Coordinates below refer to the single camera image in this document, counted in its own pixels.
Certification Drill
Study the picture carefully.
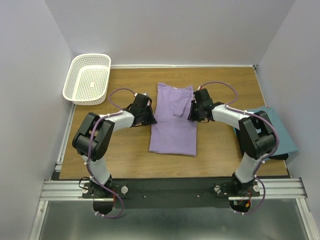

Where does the purple t shirt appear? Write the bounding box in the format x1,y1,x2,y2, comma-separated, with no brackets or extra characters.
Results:
149,82,197,157

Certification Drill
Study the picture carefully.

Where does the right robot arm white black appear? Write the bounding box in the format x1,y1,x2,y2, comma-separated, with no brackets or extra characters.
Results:
188,88,280,195

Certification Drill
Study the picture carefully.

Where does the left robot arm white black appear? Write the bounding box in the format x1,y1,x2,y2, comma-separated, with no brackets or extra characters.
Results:
72,93,157,198

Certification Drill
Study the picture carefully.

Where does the white plastic laundry basket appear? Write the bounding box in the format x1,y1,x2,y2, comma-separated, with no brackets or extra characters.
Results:
62,53,111,106

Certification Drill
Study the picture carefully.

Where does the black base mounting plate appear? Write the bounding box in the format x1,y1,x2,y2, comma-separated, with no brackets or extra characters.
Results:
78,177,261,215

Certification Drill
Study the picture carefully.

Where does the folded teal t shirt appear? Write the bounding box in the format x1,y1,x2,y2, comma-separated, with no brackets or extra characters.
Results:
248,106,298,156

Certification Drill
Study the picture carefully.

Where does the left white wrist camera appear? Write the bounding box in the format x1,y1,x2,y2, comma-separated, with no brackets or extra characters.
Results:
134,93,152,108

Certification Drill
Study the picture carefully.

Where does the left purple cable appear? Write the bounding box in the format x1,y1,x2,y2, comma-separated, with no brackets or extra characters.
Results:
84,87,138,219

